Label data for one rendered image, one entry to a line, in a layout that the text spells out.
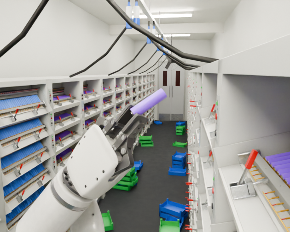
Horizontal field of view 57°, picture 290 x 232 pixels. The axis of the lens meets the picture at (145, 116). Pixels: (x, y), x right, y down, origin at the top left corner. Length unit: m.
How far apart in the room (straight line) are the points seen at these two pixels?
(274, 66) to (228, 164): 0.43
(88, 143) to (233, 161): 0.36
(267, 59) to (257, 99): 0.36
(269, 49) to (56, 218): 0.42
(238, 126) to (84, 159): 0.37
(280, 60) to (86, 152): 0.34
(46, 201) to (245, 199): 0.35
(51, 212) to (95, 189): 0.09
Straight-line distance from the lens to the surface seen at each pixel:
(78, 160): 0.49
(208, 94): 1.35
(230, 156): 0.68
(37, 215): 0.54
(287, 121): 0.69
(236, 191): 0.53
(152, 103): 0.44
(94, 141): 0.47
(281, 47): 0.27
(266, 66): 0.31
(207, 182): 1.10
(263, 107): 0.67
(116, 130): 0.48
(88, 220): 0.64
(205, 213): 1.30
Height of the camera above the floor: 1.78
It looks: 9 degrees down
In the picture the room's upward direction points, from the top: straight up
